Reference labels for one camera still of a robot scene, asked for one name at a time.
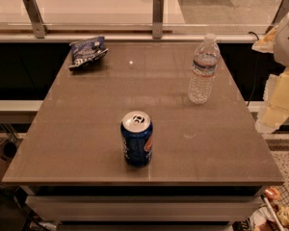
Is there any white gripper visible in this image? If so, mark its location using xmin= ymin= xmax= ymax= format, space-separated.
xmin=251 ymin=13 xmax=289 ymax=134

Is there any blue pepsi can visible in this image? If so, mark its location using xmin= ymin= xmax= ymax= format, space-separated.
xmin=120 ymin=111 xmax=153 ymax=167

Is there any blue chip bag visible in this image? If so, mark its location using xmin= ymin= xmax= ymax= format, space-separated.
xmin=68 ymin=36 xmax=108 ymax=71

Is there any clear plastic water bottle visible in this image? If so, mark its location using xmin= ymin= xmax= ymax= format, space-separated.
xmin=188 ymin=34 xmax=221 ymax=104

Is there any dark round stool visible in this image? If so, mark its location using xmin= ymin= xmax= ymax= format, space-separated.
xmin=0 ymin=141 xmax=17 ymax=162

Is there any right metal railing bracket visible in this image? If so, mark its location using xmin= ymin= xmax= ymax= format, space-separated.
xmin=266 ymin=0 xmax=289 ymax=33

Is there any metal railing bracket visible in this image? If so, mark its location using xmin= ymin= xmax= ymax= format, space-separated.
xmin=152 ymin=0 xmax=164 ymax=39
xmin=266 ymin=0 xmax=289 ymax=33
xmin=22 ymin=0 xmax=48 ymax=39

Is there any middle metal railing bracket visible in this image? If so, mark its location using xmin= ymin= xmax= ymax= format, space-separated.
xmin=152 ymin=0 xmax=164 ymax=39

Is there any wire basket with snacks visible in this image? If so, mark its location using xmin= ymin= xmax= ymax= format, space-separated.
xmin=248 ymin=186 xmax=289 ymax=231

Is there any left metal railing bracket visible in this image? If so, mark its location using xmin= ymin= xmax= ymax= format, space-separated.
xmin=22 ymin=0 xmax=48 ymax=39

